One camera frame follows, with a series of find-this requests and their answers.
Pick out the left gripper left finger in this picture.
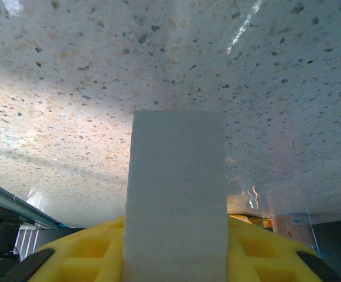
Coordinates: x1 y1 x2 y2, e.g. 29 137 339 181
0 216 126 282

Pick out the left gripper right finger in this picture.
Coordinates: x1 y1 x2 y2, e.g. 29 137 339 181
225 214 341 282

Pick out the white paper box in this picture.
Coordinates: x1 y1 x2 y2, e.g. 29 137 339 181
122 109 229 282

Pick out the aluminium frame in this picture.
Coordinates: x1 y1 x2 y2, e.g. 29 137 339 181
0 175 63 230

